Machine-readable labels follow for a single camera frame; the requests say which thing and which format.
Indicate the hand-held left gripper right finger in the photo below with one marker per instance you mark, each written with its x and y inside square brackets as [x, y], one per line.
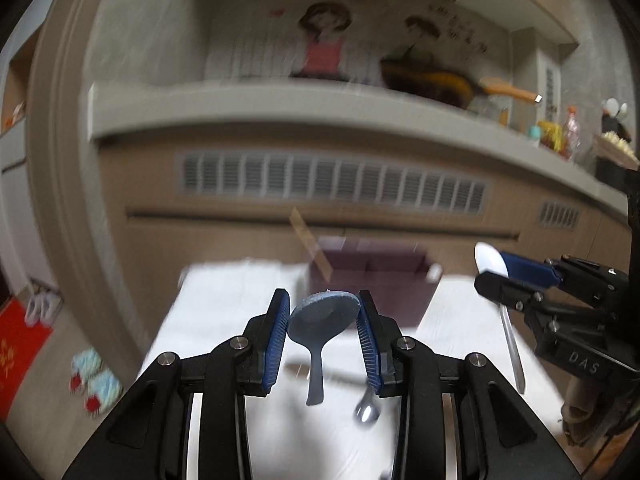
[367, 345]

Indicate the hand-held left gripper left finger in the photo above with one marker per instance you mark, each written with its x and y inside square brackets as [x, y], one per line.
[277, 340]

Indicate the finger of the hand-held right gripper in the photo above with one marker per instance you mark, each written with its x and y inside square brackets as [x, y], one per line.
[505, 290]
[527, 267]

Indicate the metal spoon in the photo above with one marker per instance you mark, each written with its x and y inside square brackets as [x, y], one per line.
[367, 412]
[487, 260]

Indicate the blue plastic spoon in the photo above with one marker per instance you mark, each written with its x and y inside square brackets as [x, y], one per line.
[320, 315]

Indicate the purple utensil box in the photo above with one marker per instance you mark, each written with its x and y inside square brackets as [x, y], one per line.
[380, 280]

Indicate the person's right hand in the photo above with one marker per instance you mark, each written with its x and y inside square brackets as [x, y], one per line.
[580, 410]

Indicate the small grey vent grille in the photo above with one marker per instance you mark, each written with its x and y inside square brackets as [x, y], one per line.
[559, 214]

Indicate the white table cloth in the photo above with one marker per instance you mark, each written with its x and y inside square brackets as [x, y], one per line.
[225, 305]

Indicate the wooden chopstick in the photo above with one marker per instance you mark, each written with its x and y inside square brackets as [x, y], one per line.
[305, 235]

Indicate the black pot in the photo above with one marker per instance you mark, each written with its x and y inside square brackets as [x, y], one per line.
[610, 175]

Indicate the teal cup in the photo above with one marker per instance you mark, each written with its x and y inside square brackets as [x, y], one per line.
[536, 134]

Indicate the yellow packet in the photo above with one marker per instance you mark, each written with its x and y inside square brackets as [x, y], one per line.
[551, 135]

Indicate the red-capped clear bottle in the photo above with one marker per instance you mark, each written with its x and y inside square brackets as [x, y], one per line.
[571, 132]

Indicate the small glass jar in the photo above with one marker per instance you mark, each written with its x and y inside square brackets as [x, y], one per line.
[504, 117]

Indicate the large grey vent grille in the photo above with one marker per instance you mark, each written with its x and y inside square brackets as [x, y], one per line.
[330, 182]

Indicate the white panel door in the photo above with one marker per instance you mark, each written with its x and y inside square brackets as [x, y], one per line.
[549, 85]

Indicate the wooden kitchen cabinet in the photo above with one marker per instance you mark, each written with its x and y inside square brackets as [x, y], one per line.
[150, 195]

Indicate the grey kitchen countertop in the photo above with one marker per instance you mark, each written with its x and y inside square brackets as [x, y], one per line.
[250, 105]

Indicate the pair of lavender slippers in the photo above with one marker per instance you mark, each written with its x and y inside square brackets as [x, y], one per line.
[42, 307]

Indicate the red floor mat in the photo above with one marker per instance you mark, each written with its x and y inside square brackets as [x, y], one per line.
[22, 350]

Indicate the white shelf cabinet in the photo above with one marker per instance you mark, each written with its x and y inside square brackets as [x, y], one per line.
[12, 160]

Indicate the grey door frame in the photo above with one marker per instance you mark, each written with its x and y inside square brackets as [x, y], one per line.
[60, 185]

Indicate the cartoon wall poster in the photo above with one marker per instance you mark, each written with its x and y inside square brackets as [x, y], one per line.
[325, 35]

